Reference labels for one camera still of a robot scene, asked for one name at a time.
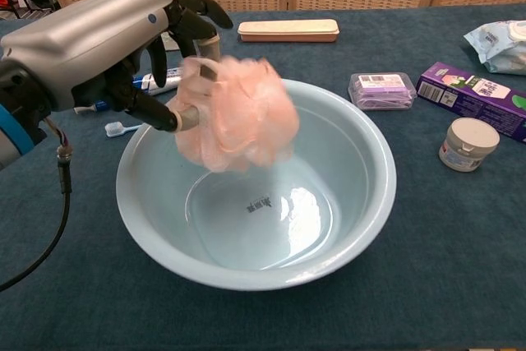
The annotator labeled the pink bath sponge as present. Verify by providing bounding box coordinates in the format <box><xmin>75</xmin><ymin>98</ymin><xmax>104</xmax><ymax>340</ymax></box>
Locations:
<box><xmin>174</xmin><ymin>56</ymin><xmax>301</xmax><ymax>173</ymax></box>

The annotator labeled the beige toothbrush travel case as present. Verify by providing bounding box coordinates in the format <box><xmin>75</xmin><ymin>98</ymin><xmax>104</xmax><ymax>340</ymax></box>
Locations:
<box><xmin>237</xmin><ymin>18</ymin><xmax>341</xmax><ymax>44</ymax></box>

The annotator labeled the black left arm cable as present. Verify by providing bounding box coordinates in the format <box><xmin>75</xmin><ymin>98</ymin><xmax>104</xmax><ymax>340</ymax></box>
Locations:
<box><xmin>0</xmin><ymin>118</ymin><xmax>73</xmax><ymax>293</ymax></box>

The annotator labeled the dark blue table cloth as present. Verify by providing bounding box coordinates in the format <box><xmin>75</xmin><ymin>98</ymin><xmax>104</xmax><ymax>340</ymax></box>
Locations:
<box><xmin>0</xmin><ymin>2</ymin><xmax>526</xmax><ymax>351</ymax></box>

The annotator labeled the light blue wet wipes pack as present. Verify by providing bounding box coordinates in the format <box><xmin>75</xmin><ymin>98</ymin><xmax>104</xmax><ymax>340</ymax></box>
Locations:
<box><xmin>463</xmin><ymin>20</ymin><xmax>526</xmax><ymax>76</ymax></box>

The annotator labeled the light blue plastic basin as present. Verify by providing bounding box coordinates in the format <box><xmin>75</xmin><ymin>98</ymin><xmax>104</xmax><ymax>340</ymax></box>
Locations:
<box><xmin>115</xmin><ymin>77</ymin><xmax>398</xmax><ymax>291</ymax></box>

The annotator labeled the light blue toothbrush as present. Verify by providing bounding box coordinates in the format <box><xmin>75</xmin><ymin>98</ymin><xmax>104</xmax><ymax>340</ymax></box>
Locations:
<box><xmin>104</xmin><ymin>120</ymin><xmax>145</xmax><ymax>138</ymax></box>

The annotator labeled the purple toothpaste carton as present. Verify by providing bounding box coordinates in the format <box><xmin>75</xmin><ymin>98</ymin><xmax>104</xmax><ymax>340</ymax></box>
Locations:
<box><xmin>415</xmin><ymin>61</ymin><xmax>526</xmax><ymax>141</ymax></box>

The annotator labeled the blue white toothpaste tube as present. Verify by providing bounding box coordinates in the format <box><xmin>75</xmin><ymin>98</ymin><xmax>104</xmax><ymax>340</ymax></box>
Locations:
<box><xmin>73</xmin><ymin>66</ymin><xmax>185</xmax><ymax>116</ymax></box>

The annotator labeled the small white round jar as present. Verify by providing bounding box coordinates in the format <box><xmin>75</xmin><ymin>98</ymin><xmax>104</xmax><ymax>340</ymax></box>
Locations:
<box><xmin>438</xmin><ymin>117</ymin><xmax>501</xmax><ymax>173</ymax></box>

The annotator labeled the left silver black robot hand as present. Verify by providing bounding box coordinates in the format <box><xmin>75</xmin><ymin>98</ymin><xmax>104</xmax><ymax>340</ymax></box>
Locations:
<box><xmin>0</xmin><ymin>0</ymin><xmax>234</xmax><ymax>135</ymax></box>

